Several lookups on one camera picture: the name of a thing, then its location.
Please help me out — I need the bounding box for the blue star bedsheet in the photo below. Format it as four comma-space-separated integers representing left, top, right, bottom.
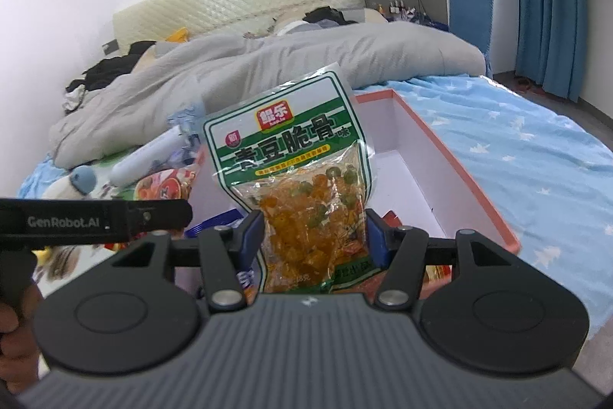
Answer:
20, 76, 612, 332

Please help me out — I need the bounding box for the blue noodle snack packet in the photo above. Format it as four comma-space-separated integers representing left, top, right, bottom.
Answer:
184, 209, 265, 292

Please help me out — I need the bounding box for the green bean cartilage snack packet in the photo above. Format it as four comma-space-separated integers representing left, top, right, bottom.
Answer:
203, 64, 377, 293

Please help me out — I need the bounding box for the fruit print table cloth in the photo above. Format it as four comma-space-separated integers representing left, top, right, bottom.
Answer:
28, 144, 207, 290

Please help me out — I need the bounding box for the red orange snack packet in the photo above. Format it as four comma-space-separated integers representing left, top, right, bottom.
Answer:
382, 210, 452, 284

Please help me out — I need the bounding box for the small red snack packet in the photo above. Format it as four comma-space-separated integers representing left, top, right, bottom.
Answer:
133, 166, 200, 200

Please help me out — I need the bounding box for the pink cardboard box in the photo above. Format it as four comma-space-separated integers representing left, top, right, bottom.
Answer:
174, 88, 523, 295

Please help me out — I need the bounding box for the person's left hand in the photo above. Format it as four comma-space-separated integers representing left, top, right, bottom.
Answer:
0, 283, 43, 394

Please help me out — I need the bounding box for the white cylindrical tube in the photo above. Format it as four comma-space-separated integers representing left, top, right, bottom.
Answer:
109, 128, 183, 187

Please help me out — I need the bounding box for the black clothes pile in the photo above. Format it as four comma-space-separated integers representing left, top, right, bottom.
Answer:
66, 41, 155, 92

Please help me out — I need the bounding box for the blue chair back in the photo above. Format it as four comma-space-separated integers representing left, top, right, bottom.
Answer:
449, 0, 493, 77

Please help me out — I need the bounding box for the blue curtain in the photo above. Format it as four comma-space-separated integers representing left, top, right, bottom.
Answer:
515, 0, 588, 102

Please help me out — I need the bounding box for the penguin plush toy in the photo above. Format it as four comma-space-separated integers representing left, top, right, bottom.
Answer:
41, 165, 98, 200

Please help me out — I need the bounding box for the grey duvet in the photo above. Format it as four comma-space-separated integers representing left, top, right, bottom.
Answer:
49, 22, 486, 169

